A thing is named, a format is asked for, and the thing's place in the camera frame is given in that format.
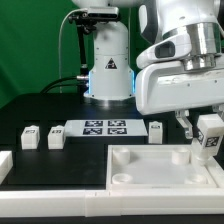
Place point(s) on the white right fence piece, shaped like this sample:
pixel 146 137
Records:
pixel 208 161

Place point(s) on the black camera on stand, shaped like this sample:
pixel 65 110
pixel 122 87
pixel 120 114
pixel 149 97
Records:
pixel 86 19

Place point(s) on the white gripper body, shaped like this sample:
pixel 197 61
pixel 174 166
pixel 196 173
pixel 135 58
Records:
pixel 164 85

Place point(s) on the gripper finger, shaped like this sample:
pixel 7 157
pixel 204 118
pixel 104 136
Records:
pixel 182 118
pixel 219 109

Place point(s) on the white marker sheet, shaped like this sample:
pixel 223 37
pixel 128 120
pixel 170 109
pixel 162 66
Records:
pixel 103 128

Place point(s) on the white front fence wall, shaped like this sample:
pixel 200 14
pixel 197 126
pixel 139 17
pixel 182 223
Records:
pixel 94 203

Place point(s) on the white left fence piece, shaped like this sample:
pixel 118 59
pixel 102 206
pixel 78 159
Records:
pixel 6 164

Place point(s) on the white fence piece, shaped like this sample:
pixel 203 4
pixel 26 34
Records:
pixel 6 164
pixel 208 161

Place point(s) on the white square tabletop part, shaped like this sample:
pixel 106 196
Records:
pixel 155 167

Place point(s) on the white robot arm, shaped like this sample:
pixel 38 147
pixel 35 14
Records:
pixel 109 80

